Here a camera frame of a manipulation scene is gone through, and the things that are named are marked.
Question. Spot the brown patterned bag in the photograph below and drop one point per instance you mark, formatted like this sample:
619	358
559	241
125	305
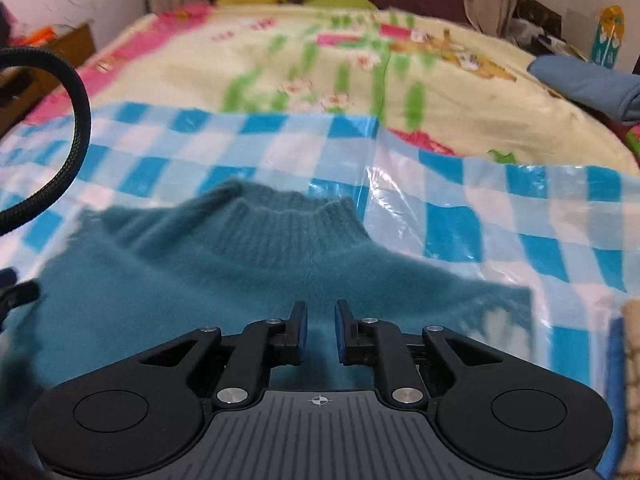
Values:
537	10

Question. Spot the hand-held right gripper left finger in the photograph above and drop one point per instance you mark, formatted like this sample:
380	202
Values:
301	334

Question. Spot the floral yellow pink blanket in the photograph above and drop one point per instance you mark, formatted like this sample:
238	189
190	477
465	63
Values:
250	60

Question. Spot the wooden desk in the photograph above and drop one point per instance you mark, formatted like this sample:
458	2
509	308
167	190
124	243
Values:
65	47

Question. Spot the orange item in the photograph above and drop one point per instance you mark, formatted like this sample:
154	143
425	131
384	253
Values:
37	37

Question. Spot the blue checkered plastic sheet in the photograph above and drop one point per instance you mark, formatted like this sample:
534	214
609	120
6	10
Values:
500	220

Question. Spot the teal knitted sweater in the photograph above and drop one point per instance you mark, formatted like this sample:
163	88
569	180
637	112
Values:
200	270

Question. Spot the beige striped garment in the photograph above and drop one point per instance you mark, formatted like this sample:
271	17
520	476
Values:
632	320

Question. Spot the folded blue garment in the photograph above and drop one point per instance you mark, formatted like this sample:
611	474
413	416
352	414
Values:
585	85

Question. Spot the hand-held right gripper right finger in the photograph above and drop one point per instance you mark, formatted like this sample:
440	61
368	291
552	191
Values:
340	334

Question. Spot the blue ribbed garment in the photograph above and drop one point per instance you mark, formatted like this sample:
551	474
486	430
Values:
617	385

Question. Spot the blue and yellow bottle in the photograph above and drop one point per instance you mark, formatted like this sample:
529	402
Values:
609	35

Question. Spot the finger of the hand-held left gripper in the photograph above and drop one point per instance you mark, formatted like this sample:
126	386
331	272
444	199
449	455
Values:
20	292

